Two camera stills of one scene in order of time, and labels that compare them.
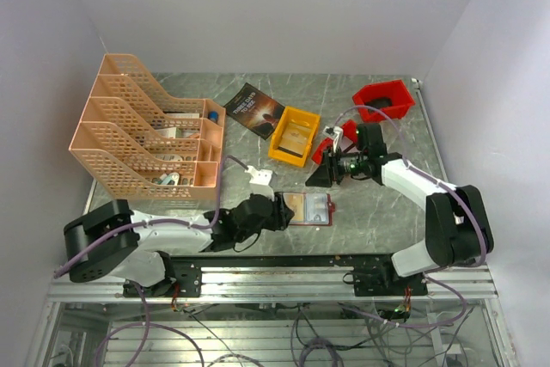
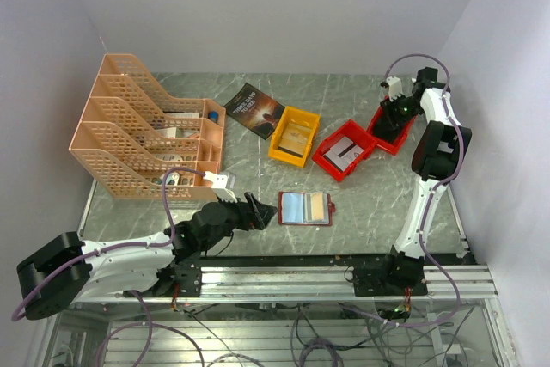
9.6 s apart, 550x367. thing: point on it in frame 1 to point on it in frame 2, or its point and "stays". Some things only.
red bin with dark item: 393,97 to 389,146
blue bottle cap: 213,115 stays
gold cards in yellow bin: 294,138 stays
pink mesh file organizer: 139,143 stays
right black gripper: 321,176 to 390,120
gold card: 296,203 to 317,206
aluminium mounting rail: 284,284 stays
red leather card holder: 310,209 stays
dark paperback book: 254,110 stays
